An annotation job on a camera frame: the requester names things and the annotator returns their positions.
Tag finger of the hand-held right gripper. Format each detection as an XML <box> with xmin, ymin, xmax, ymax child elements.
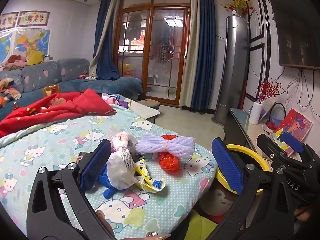
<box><xmin>257</xmin><ymin>134</ymin><xmax>304</xmax><ymax>167</ymax></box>
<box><xmin>282</xmin><ymin>131</ymin><xmax>320</xmax><ymax>164</ymax></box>

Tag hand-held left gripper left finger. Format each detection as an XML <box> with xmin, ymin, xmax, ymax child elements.
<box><xmin>26</xmin><ymin>139</ymin><xmax>112</xmax><ymax>240</ymax></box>

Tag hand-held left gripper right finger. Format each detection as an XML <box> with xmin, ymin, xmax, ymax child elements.
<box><xmin>211</xmin><ymin>137</ymin><xmax>300</xmax><ymax>240</ymax></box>

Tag dark snack wrapper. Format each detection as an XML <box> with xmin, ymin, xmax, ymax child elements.
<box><xmin>76</xmin><ymin>151</ymin><xmax>88</xmax><ymax>164</ymax></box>

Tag yellow rimmed black bin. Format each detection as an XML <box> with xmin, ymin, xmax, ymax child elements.
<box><xmin>215</xmin><ymin>144</ymin><xmax>272</xmax><ymax>197</ymax></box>

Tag white printed plastic bag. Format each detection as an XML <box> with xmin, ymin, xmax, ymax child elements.
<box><xmin>106</xmin><ymin>146</ymin><xmax>140</xmax><ymax>190</ymax></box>

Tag blue plastic scrap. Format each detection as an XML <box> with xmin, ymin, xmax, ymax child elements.
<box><xmin>97</xmin><ymin>169</ymin><xmax>118</xmax><ymax>198</ymax></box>

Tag yellow snack wrapper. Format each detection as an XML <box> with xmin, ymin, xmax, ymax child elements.
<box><xmin>134</xmin><ymin>159</ymin><xmax>165</xmax><ymax>193</ymax></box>

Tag orange red mesh bag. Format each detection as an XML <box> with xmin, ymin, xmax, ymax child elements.
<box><xmin>159</xmin><ymin>134</ymin><xmax>182</xmax><ymax>172</ymax></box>

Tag white foam fruit net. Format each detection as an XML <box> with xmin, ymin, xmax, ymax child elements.
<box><xmin>136</xmin><ymin>133</ymin><xmax>196</xmax><ymax>158</ymax></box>

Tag person's right hand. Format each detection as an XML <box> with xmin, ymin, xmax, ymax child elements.
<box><xmin>294</xmin><ymin>206</ymin><xmax>313</xmax><ymax>222</ymax></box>

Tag person's left hand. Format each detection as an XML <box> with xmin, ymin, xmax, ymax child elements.
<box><xmin>96</xmin><ymin>210</ymin><xmax>172</xmax><ymax>240</ymax></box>

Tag colourful figure painting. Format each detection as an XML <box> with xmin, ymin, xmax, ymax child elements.
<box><xmin>274</xmin><ymin>109</ymin><xmax>313</xmax><ymax>155</ymax></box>

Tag bear print cushion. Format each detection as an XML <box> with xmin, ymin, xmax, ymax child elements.
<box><xmin>200</xmin><ymin>187</ymin><xmax>238</xmax><ymax>217</ymax></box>

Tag white ribbed vase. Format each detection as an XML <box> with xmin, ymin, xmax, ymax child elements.
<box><xmin>249</xmin><ymin>102</ymin><xmax>262</xmax><ymax>125</ymax></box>

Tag glass top television cabinet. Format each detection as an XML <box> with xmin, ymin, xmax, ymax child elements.
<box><xmin>223</xmin><ymin>107</ymin><xmax>283</xmax><ymax>170</ymax></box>

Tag cat print blanket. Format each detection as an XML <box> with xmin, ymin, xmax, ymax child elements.
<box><xmin>0</xmin><ymin>102</ymin><xmax>218</xmax><ymax>240</ymax></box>

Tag red berry branches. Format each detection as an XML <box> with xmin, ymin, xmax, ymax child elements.
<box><xmin>257</xmin><ymin>79</ymin><xmax>282</xmax><ymax>104</ymax></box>

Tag red blanket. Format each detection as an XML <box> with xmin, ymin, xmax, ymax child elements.
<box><xmin>0</xmin><ymin>89</ymin><xmax>117</xmax><ymax>138</ymax></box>

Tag green cloth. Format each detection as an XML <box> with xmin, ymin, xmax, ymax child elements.
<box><xmin>185</xmin><ymin>215</ymin><xmax>220</xmax><ymax>240</ymax></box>

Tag purple cloth pile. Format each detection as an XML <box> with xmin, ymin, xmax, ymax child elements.
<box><xmin>102</xmin><ymin>92</ymin><xmax>129</xmax><ymax>109</ymax></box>

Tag white top coffee table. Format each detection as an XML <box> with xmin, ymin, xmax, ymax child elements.
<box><xmin>122</xmin><ymin>97</ymin><xmax>160</xmax><ymax>124</ymax></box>

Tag blue storage stool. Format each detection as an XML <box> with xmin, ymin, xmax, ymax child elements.
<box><xmin>138</xmin><ymin>99</ymin><xmax>160</xmax><ymax>110</ymax></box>

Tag gold gift box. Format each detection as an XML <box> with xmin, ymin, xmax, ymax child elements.
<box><xmin>42</xmin><ymin>84</ymin><xmax>61</xmax><ymax>97</ymax></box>

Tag silver tower air conditioner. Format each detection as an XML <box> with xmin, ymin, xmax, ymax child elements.
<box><xmin>212</xmin><ymin>15</ymin><xmax>250</xmax><ymax>125</ymax></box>

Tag blue heart print sofa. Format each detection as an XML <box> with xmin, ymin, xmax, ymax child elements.
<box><xmin>0</xmin><ymin>58</ymin><xmax>143</xmax><ymax>120</ymax></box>

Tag blue beige curtain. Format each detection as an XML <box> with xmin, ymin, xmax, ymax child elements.
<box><xmin>89</xmin><ymin>0</ymin><xmax>122</xmax><ymax>80</ymax></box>
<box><xmin>179</xmin><ymin>0</ymin><xmax>220</xmax><ymax>112</ymax></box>

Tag brown patterned clothes pile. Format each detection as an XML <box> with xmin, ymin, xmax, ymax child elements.
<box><xmin>0</xmin><ymin>78</ymin><xmax>22</xmax><ymax>100</ymax></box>

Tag wooden glass sliding door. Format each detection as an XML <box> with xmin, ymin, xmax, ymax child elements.
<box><xmin>114</xmin><ymin>0</ymin><xmax>193</xmax><ymax>105</ymax></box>

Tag yellow pillow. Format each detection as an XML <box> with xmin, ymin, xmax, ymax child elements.
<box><xmin>27</xmin><ymin>50</ymin><xmax>45</xmax><ymax>66</ymax></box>

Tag pink red clothes pile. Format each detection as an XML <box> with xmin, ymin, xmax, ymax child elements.
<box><xmin>4</xmin><ymin>54</ymin><xmax>28</xmax><ymax>70</ymax></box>

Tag country map poster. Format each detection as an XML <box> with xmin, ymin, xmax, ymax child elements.
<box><xmin>14</xmin><ymin>29</ymin><xmax>50</xmax><ymax>57</ymax></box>

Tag world map poster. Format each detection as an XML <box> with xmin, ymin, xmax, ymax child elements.
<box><xmin>0</xmin><ymin>30</ymin><xmax>15</xmax><ymax>65</ymax></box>

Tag yellow red artificial flowers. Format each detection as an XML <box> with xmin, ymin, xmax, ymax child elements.
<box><xmin>220</xmin><ymin>0</ymin><xmax>254</xmax><ymax>17</ymax></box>

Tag framed embroidery picture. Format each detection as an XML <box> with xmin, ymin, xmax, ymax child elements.
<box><xmin>0</xmin><ymin>12</ymin><xmax>19</xmax><ymax>30</ymax></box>
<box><xmin>19</xmin><ymin>10</ymin><xmax>50</xmax><ymax>27</ymax></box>

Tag black ring handle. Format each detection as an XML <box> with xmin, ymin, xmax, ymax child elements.
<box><xmin>269</xmin><ymin>102</ymin><xmax>285</xmax><ymax>130</ymax></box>

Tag wall mounted television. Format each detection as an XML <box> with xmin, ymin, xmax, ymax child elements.
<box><xmin>270</xmin><ymin>0</ymin><xmax>320</xmax><ymax>70</ymax></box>

